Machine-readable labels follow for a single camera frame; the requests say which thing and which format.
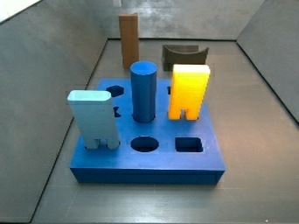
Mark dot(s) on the brown arch block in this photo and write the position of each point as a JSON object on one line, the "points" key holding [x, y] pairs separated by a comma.
{"points": [[128, 38]]}

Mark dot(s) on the blue peg board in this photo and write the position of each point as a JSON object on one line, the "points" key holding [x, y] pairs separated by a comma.
{"points": [[162, 152]]}

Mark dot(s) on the dark blue cylinder peg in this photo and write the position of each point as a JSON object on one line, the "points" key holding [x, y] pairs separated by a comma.
{"points": [[142, 85]]}

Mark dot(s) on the light blue slotted block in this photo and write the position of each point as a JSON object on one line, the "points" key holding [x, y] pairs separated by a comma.
{"points": [[93, 113]]}

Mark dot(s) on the yellow slotted block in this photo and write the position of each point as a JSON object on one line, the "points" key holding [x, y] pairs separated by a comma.
{"points": [[189, 82]]}

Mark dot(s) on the dark grey curved stand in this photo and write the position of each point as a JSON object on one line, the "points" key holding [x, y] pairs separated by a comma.
{"points": [[183, 54]]}

